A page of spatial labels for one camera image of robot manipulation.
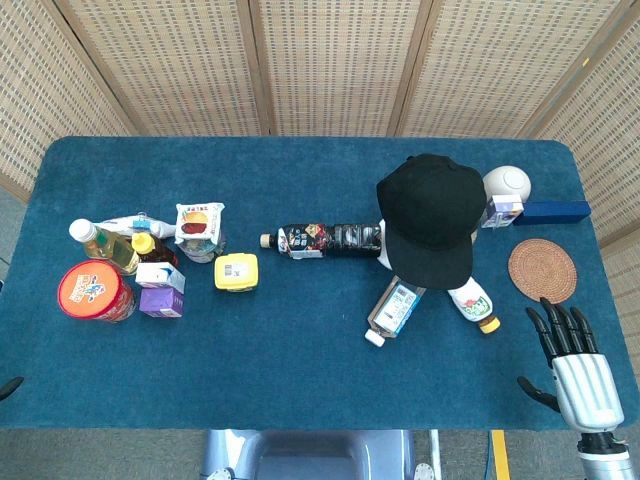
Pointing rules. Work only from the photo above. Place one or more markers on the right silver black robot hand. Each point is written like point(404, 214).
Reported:
point(585, 385)

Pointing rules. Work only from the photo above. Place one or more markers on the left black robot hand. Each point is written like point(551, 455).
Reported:
point(9, 386)

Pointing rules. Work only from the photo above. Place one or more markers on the black baseball cap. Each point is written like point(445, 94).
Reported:
point(432, 215)

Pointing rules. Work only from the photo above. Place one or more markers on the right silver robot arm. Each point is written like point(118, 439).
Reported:
point(607, 462)

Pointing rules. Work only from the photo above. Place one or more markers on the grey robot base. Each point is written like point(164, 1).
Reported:
point(310, 455)

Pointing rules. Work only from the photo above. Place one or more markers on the yellow square container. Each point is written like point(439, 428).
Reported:
point(236, 271)

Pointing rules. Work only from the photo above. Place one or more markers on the yellow floor tape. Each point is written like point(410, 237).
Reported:
point(501, 456)

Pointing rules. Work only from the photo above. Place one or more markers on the round woven rattan coaster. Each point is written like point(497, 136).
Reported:
point(543, 270)

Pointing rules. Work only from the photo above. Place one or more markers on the red tub orange lid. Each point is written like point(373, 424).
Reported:
point(92, 291)

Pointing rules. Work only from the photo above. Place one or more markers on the purple drink carton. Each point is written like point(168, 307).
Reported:
point(161, 302)

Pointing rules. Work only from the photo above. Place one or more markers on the dark blue rectangular box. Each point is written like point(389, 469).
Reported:
point(552, 212)

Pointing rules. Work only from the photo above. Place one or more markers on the white milk carton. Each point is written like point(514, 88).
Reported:
point(160, 277)

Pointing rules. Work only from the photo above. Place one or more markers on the small purple white carton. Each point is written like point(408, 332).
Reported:
point(501, 211)

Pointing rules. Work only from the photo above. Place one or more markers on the honey bottle yellow cap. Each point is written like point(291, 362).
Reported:
point(155, 251)

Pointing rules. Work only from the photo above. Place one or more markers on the clear bottle blue label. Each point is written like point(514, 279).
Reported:
point(395, 310)

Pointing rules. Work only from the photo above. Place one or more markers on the blue binder clip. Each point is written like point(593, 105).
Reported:
point(141, 223)

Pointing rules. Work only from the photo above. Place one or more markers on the clear plastic jar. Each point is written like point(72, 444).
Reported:
point(200, 252)

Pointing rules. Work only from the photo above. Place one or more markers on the burger print snack packet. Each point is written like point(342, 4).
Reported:
point(199, 222)

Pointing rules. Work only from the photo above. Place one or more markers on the blue table cloth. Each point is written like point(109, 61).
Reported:
point(280, 340)

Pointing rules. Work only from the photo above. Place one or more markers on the dark soy sauce bottle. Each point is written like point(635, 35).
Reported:
point(330, 241)

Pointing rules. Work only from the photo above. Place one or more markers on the bamboo folding screen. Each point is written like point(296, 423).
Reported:
point(330, 65)

